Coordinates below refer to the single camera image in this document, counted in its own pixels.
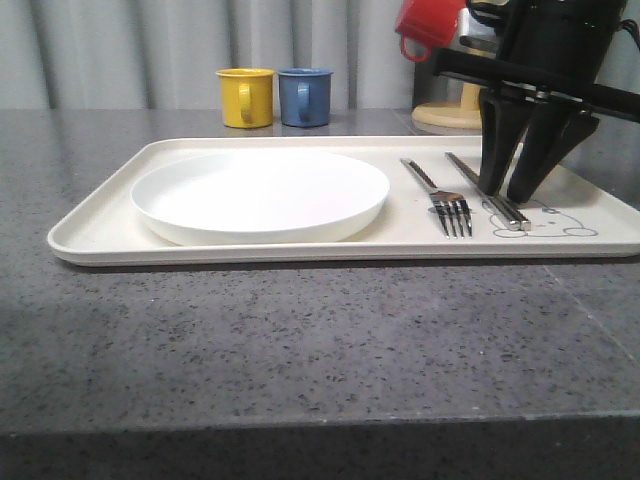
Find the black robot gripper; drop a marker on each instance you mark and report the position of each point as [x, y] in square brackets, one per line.
[554, 46]

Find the yellow enamel mug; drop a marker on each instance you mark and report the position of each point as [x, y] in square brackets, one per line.
[247, 97]

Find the white round plate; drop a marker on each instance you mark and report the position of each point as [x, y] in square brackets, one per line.
[260, 197]

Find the silver metal chopsticks pair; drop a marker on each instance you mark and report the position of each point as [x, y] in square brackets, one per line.
[509, 215]

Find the wooden mug tree stand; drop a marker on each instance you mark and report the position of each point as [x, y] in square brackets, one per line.
[432, 113]

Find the cream rabbit serving tray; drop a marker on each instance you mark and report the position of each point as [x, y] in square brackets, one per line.
[570, 217]

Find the silver metal fork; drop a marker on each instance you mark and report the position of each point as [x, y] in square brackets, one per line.
[451, 208]

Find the blue enamel mug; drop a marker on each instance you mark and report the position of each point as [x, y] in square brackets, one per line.
[305, 96]

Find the red enamel mug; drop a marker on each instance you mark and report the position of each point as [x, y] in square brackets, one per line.
[426, 24]

